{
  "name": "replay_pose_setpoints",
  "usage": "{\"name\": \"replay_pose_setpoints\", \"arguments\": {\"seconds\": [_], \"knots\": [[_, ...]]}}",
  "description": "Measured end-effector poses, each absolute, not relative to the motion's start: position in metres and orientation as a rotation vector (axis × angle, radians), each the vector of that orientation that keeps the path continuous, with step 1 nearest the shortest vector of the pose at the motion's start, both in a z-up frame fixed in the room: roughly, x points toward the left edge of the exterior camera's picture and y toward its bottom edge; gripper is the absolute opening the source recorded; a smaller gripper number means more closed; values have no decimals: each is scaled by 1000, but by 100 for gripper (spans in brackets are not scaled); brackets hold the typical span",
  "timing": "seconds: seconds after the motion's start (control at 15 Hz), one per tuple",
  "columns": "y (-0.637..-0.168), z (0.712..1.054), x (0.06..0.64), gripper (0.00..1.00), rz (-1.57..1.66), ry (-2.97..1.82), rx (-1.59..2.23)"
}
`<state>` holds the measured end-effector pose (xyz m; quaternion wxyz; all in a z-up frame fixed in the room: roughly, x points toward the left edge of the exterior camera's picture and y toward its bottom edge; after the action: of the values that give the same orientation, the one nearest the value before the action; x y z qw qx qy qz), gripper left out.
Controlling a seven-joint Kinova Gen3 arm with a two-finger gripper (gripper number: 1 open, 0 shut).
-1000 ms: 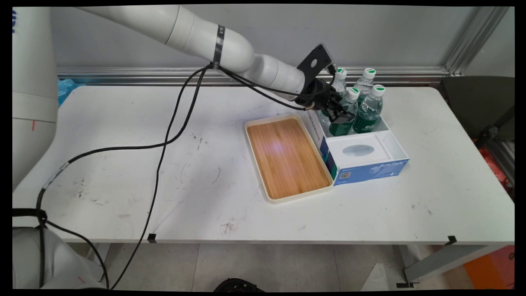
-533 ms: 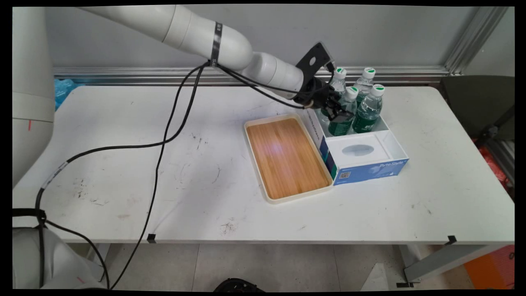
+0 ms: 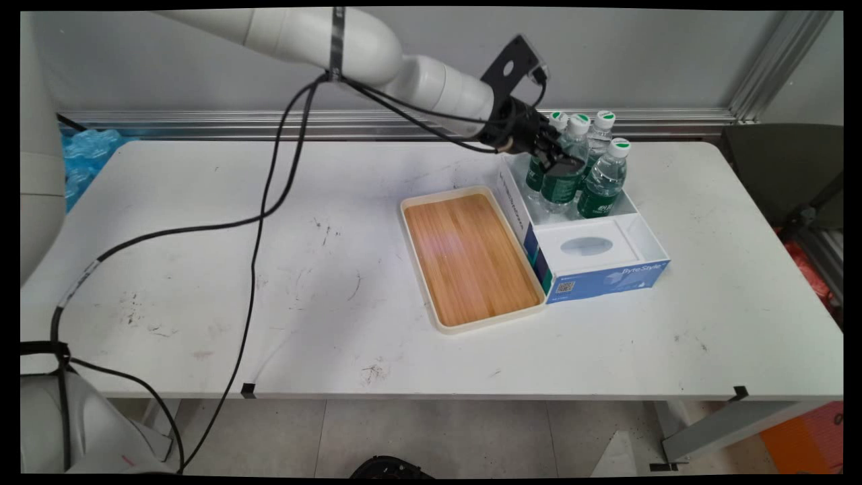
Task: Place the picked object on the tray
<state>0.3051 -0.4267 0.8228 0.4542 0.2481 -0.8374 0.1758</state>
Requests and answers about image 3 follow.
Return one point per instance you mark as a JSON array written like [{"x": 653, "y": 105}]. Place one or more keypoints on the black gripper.
[{"x": 518, "y": 128}]

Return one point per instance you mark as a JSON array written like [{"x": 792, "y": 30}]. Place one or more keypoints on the water bottle with green label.
[
  {"x": 599, "y": 138},
  {"x": 535, "y": 176},
  {"x": 603, "y": 185},
  {"x": 562, "y": 188}
]

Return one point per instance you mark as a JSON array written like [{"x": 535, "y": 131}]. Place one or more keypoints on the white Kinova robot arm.
[{"x": 350, "y": 44}]

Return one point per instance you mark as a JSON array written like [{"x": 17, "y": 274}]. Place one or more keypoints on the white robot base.
[{"x": 87, "y": 431}]

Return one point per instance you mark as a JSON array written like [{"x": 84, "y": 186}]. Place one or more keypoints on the blue and white cardboard box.
[{"x": 592, "y": 259}]

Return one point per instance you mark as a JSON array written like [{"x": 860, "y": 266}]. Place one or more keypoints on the bamboo tray with cream rim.
[{"x": 471, "y": 259}]

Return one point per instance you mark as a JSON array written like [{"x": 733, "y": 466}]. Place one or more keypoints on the red patterned bag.
[{"x": 808, "y": 269}]

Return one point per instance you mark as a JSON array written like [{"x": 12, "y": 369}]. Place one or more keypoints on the black tape piece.
[
  {"x": 741, "y": 393},
  {"x": 248, "y": 390}
]

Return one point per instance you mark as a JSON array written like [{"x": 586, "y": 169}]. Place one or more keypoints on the grey table leg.
[{"x": 727, "y": 428}]

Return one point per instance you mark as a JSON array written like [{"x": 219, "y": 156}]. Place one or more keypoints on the black round floor object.
[{"x": 390, "y": 468}]

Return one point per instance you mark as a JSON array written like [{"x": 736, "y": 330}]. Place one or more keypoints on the orange box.
[{"x": 805, "y": 441}]

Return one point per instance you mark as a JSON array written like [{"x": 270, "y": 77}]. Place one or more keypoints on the blue bubble wrap sheet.
[{"x": 84, "y": 162}]

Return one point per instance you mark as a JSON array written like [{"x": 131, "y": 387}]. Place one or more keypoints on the horizontal aluminium frame rail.
[{"x": 640, "y": 123}]

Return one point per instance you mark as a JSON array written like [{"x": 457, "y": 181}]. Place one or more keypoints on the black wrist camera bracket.
[{"x": 512, "y": 67}]

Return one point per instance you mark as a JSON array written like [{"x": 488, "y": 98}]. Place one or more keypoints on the upright aluminium frame post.
[{"x": 778, "y": 60}]

